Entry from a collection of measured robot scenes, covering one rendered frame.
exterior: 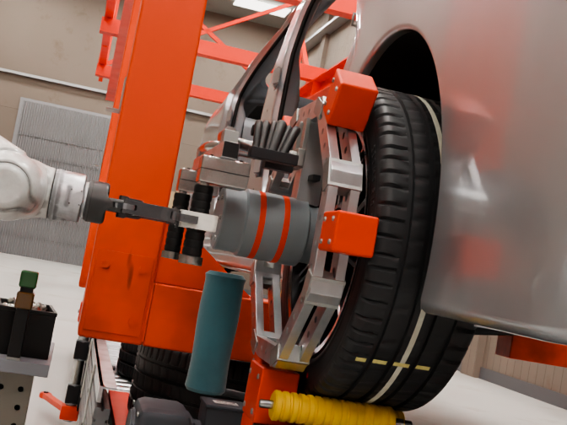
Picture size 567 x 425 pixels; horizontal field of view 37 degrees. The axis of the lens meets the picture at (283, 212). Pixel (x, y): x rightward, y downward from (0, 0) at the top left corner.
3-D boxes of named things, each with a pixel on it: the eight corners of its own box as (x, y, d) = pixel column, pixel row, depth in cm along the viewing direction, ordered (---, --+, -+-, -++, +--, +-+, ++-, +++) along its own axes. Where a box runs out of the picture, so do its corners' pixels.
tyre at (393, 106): (437, 65, 200) (352, 297, 229) (342, 41, 195) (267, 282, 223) (544, 193, 142) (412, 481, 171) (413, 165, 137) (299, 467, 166)
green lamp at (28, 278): (35, 289, 201) (39, 272, 202) (18, 287, 201) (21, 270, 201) (36, 288, 205) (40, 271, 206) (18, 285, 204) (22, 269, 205)
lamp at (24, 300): (31, 310, 201) (35, 293, 201) (13, 308, 200) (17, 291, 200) (32, 309, 205) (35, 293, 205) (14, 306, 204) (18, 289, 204)
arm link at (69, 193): (45, 218, 147) (81, 224, 148) (56, 166, 147) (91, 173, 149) (48, 219, 156) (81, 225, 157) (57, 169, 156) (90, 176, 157)
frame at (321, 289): (327, 388, 152) (380, 88, 155) (292, 382, 150) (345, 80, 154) (263, 347, 205) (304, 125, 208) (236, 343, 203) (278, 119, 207)
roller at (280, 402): (405, 441, 168) (410, 411, 168) (260, 421, 161) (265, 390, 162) (395, 434, 173) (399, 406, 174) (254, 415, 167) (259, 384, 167)
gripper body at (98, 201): (80, 220, 157) (131, 229, 159) (80, 220, 148) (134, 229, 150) (89, 180, 157) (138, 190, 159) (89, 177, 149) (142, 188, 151)
